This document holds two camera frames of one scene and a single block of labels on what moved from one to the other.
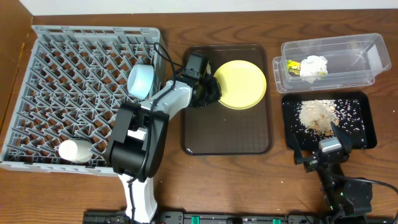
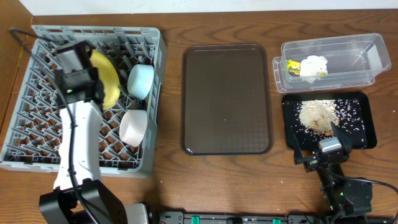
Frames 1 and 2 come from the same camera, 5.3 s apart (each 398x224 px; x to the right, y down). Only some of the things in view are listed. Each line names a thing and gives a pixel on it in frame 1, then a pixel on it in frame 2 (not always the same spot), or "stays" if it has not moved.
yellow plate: x=243 y=84 -> x=108 y=76
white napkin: x=313 y=68 stays
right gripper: x=315 y=162 stays
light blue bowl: x=140 y=81 stays
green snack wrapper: x=293 y=68 stays
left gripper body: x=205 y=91 -> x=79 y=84
